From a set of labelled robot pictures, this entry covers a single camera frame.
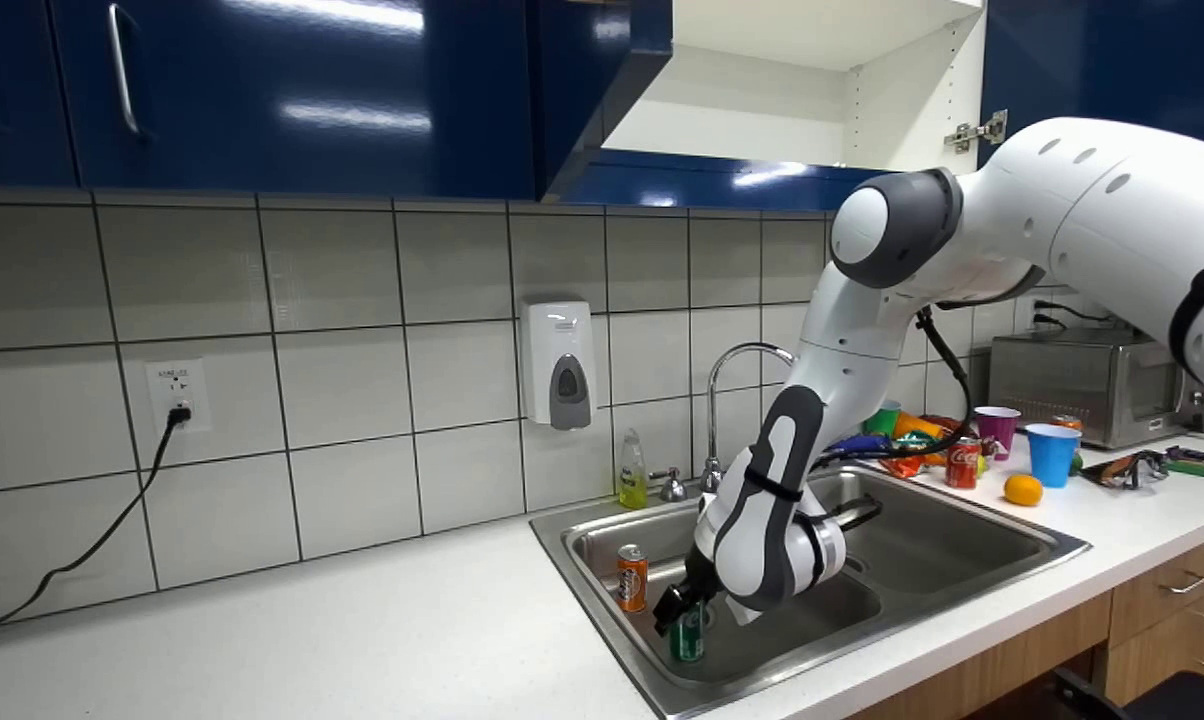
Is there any red cola can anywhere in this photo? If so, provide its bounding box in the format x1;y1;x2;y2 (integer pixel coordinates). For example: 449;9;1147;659
944;432;984;493

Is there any red orange snack bag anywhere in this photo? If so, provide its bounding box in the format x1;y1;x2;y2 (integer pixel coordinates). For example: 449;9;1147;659
878;443;932;483

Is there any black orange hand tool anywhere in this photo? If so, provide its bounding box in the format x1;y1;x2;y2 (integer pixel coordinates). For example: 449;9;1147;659
1080;447;1173;497

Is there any black plug cable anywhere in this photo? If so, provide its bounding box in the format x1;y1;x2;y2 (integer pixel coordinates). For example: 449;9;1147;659
1029;300;1080;336

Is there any orange fruit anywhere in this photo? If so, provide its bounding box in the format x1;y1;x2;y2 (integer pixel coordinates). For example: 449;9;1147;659
1001;470;1050;514

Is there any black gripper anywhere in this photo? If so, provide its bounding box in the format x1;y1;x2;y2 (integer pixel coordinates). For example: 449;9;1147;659
647;551;744;663

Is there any black power cable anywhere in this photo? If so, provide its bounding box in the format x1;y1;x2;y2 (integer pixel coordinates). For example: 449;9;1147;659
0;400;199;640

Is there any white wall outlet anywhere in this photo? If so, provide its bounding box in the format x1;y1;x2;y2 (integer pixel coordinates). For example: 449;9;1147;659
144;356;217;442

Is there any blue cabinet door silver handle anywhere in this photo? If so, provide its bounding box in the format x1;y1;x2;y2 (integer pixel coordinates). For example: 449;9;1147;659
0;0;83;191
45;0;542;206

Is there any black chair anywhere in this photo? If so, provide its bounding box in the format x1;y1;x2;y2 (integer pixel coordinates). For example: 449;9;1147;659
1053;659;1204;720

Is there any green dish soap bottle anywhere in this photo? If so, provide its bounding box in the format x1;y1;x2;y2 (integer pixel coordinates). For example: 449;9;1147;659
613;426;658;514

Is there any steel double sink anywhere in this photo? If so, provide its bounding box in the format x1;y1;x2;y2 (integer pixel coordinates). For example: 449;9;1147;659
530;456;1097;720

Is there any blue snack bag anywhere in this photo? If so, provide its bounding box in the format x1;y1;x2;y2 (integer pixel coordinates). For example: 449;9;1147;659
835;432;896;470

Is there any chrome faucet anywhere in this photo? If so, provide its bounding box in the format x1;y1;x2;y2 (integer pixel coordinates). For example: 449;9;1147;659
651;336;802;505

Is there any wooden base cabinet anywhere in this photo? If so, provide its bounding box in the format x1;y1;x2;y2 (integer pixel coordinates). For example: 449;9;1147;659
854;526;1204;720

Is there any white wall soap dispenser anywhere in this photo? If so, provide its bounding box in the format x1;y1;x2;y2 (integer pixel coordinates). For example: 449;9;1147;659
517;294;606;438

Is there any wall cabinet white inside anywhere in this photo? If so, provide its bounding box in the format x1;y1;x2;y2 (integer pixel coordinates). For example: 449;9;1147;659
564;0;993;216

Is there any steel microwave oven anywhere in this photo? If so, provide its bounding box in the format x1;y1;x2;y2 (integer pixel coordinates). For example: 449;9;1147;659
984;325;1198;456

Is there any purple plastic cup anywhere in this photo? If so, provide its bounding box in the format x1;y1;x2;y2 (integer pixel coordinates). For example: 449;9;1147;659
972;404;1029;465

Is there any metal cabinet hinge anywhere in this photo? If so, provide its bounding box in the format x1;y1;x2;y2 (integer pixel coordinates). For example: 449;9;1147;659
944;109;1014;158

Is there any green plastic cup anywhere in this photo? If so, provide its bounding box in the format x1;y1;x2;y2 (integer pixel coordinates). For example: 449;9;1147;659
861;400;904;442

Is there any wooden drawer metal handle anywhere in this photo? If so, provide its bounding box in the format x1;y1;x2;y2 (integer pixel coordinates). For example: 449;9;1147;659
1107;533;1204;650

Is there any blue plastic cup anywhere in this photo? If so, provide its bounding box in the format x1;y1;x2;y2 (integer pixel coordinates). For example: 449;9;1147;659
1021;420;1089;493

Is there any small orange bottle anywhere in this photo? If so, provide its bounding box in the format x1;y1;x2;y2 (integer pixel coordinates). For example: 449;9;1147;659
613;541;658;620

